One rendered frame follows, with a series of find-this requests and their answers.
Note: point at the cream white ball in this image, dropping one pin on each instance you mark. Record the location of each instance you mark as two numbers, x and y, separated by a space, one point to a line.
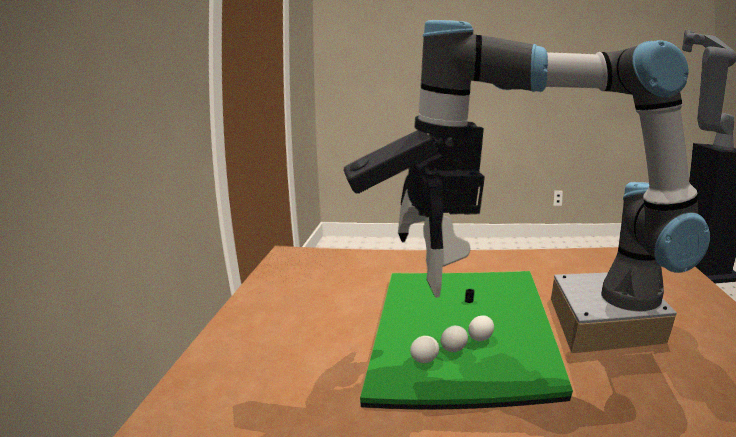
424 349
454 338
481 328

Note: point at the green turf mat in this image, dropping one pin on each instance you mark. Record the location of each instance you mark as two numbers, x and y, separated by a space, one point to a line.
520 364

